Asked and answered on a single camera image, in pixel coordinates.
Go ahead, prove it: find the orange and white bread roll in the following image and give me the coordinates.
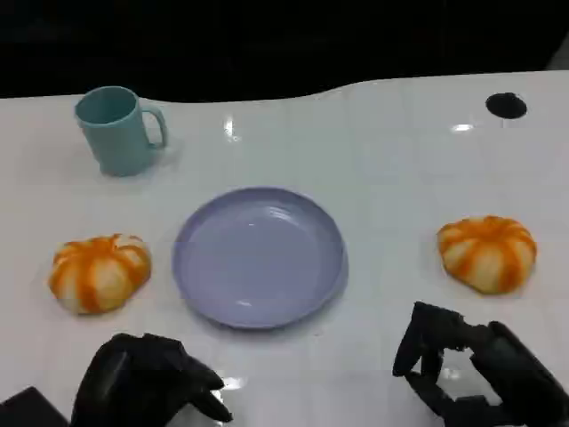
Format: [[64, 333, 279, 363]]
[[436, 215, 538, 295], [47, 232, 153, 316]]

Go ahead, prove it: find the lilac plate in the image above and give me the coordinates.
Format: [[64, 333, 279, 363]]
[[171, 186, 349, 331]]

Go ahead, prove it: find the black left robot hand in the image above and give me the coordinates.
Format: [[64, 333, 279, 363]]
[[70, 332, 235, 427]]

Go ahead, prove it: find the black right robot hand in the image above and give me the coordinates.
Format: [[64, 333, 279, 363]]
[[392, 301, 569, 427]]

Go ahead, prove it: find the black table cable grommet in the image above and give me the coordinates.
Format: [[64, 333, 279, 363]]
[[485, 92, 528, 119]]

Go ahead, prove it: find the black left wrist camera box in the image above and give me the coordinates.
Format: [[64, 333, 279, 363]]
[[0, 385, 70, 427]]

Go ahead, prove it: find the pale green mug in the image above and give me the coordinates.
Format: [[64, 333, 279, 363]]
[[74, 85, 169, 178]]

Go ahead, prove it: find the black backdrop cloth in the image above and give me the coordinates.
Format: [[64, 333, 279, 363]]
[[0, 0, 569, 102]]

